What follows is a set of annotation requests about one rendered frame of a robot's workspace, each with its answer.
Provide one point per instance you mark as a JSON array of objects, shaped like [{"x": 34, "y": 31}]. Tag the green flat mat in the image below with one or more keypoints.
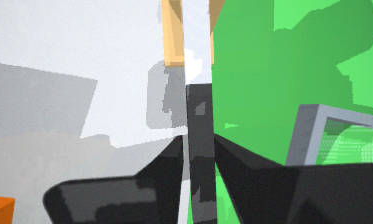
[{"x": 272, "y": 55}]

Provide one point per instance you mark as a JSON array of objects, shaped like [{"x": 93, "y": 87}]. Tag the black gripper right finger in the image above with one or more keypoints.
[{"x": 263, "y": 191}]

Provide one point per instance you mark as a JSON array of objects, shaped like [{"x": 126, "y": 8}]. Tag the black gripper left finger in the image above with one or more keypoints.
[{"x": 152, "y": 195}]

